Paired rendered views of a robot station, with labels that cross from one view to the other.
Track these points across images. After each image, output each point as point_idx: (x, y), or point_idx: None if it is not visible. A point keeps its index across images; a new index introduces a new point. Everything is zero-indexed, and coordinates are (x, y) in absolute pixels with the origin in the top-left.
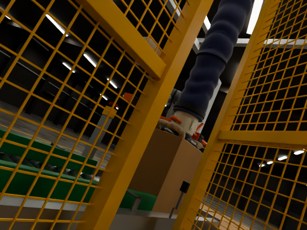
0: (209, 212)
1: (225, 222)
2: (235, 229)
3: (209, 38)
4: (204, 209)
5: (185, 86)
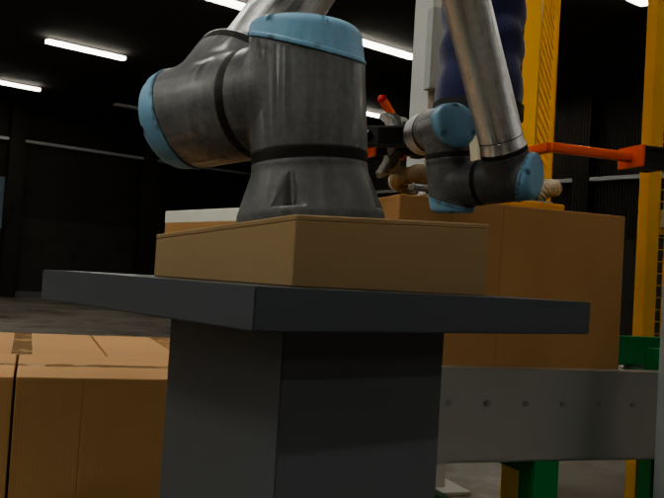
0: (21, 361)
1: (41, 353)
2: (85, 349)
3: None
4: (2, 365)
5: (520, 55)
